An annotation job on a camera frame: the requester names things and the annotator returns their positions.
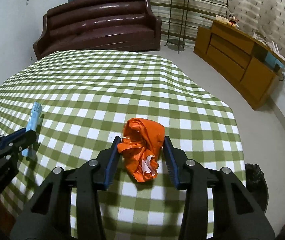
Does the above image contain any orange plastic bag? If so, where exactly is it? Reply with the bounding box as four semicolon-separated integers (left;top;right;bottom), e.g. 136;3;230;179
117;118;165;183

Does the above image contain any black trash bin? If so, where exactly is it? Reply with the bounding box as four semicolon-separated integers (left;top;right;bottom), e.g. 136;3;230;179
245;163;269;213

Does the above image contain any green checkered tablecloth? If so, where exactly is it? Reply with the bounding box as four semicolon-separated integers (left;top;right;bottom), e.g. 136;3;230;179
0;50;246;239

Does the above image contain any wooden tv cabinet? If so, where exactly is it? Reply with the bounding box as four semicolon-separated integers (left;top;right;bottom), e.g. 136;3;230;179
194;19;285;110

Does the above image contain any dark brown leather sofa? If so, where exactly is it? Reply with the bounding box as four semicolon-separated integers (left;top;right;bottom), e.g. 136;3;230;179
33;0;161;60

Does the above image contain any white wifi router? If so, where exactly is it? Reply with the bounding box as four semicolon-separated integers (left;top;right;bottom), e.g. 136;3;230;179
253;31;285;67

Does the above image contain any mickey mouse plush toy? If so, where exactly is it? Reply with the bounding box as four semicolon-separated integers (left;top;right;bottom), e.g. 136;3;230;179
228;14;239;28

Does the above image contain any small box on cabinet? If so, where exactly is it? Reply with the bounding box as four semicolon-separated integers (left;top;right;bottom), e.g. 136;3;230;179
215;15;229;24

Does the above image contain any striped green curtain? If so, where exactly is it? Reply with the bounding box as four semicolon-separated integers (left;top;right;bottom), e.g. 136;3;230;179
150;0;228;47

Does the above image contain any black metal plant stand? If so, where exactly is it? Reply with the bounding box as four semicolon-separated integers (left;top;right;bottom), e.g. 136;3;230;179
165;0;190;54

